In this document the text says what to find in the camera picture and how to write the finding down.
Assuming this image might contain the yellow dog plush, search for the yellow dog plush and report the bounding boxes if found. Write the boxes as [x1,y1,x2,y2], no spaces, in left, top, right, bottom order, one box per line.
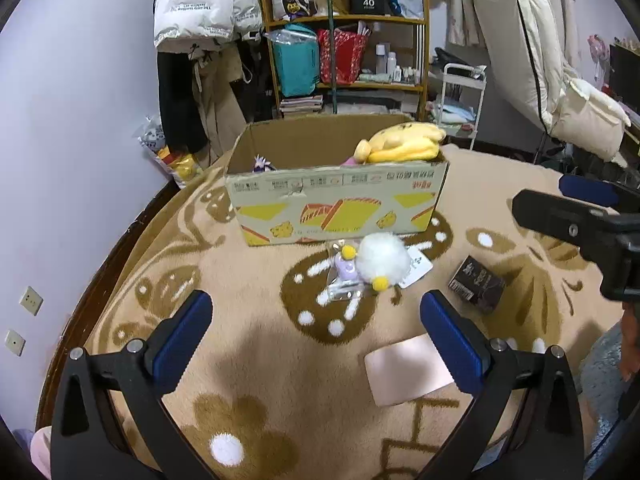
[354,122,447,164]

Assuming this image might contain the beige pants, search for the beige pants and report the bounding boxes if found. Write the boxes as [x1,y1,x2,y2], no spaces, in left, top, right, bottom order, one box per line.
[190,50,248,166]

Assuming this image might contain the plastic bag with snacks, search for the plastic bag with snacks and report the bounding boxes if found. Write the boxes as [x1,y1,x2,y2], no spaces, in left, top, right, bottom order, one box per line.
[137,116,203,188]

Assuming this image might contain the pale pink card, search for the pale pink card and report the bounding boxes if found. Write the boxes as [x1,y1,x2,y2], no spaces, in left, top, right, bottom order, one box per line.
[364,334,455,407]

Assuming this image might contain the white puffer jacket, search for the white puffer jacket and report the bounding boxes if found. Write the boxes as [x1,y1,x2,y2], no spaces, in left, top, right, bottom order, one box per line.
[152,0,263,53]

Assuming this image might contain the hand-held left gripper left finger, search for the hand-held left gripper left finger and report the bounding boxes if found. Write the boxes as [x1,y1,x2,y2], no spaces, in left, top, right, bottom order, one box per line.
[50,290,221,480]

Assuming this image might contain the black tissue pack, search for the black tissue pack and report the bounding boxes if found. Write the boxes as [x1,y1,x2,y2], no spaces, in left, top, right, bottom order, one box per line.
[448,255,506,313]

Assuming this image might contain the purple keychain in clear packet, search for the purple keychain in clear packet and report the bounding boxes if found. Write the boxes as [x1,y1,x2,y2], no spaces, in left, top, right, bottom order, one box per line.
[325,241,366,303]

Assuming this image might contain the stack of books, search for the stack of books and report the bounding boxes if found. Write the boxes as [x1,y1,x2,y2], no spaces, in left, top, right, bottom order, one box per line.
[279,94,325,120]

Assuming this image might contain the black screen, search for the black screen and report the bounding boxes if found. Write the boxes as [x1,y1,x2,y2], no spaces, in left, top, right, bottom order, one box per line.
[609,44,640,106]

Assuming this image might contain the person's right hand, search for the person's right hand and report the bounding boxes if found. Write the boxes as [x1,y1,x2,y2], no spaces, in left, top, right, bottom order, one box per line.
[620,302,640,382]

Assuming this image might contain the group of cosmetic bottles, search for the group of cosmetic bottles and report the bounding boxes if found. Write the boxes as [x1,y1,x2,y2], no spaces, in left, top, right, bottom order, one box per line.
[375,44,423,85]

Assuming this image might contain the white fluffy duck plush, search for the white fluffy duck plush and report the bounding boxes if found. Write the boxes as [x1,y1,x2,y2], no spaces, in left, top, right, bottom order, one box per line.
[356,232,408,292]

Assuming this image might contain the beige printed blanket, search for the beige printed blanket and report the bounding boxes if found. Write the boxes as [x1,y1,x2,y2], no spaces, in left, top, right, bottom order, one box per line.
[82,142,631,480]

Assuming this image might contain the printed cardboard box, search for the printed cardboard box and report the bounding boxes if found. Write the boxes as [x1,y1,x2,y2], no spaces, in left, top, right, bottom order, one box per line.
[224,114,451,247]

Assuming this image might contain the grey fuzzy cloth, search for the grey fuzzy cloth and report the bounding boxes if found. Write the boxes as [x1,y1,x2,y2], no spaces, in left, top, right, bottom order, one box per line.
[580,320,640,466]

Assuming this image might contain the red bag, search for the red bag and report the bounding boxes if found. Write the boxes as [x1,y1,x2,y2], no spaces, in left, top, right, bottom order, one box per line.
[316,27,371,86]

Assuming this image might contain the wooden shelf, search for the wooden shelf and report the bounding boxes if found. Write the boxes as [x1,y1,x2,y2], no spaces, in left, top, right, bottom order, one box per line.
[257,0,431,121]

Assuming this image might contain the green pole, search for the green pole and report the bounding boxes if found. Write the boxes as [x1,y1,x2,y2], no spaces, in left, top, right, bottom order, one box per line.
[322,0,340,116]

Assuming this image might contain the black coat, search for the black coat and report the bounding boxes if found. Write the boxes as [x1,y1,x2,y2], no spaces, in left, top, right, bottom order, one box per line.
[156,50,197,153]

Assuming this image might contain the wall outlet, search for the wall outlet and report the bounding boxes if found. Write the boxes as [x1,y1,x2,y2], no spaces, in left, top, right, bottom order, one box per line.
[19,286,44,316]
[4,330,27,357]

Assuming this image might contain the white trolley cart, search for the white trolley cart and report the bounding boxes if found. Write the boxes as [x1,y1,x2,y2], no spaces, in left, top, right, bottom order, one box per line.
[432,62,488,148]

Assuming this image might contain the dark hanging garment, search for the dark hanging garment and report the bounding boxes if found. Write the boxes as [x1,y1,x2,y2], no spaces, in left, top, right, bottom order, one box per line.
[230,35,276,123]

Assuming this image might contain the white recliner chair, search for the white recliner chair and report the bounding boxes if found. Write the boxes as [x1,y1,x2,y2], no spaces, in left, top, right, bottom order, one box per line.
[461,0,632,163]

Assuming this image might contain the white card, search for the white card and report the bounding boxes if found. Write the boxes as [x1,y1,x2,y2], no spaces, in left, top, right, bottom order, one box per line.
[397,245,433,288]

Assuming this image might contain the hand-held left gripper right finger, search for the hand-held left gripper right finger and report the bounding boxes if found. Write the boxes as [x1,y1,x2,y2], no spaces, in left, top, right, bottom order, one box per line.
[420,290,586,480]

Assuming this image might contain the teal bag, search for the teal bag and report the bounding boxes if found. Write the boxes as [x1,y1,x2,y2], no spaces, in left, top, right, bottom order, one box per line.
[272,24,321,98]

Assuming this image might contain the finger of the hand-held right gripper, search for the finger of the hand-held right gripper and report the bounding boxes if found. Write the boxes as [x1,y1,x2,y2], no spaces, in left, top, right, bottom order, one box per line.
[511,189,632,262]
[559,174,640,208]

